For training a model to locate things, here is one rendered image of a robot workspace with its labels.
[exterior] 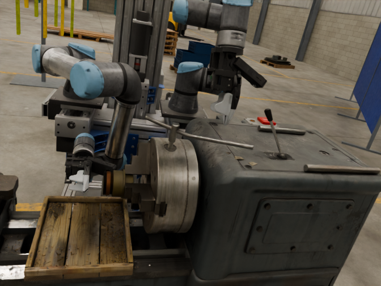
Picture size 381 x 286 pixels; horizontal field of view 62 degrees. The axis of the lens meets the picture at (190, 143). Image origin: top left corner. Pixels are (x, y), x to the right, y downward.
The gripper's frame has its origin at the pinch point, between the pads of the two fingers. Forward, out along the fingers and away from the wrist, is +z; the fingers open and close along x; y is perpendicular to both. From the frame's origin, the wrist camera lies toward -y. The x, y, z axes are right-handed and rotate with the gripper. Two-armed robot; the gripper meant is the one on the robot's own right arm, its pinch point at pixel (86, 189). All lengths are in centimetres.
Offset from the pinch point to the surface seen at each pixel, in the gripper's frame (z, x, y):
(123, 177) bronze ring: -0.6, 4.3, -10.9
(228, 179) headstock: 17.3, 15.7, -36.8
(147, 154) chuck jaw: -7.3, 9.4, -18.5
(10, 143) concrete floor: -243, -108, 80
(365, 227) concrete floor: -106, -108, -258
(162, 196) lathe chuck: 11.5, 6.0, -20.9
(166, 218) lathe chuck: 12.5, -1.1, -23.0
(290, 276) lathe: 19, -22, -69
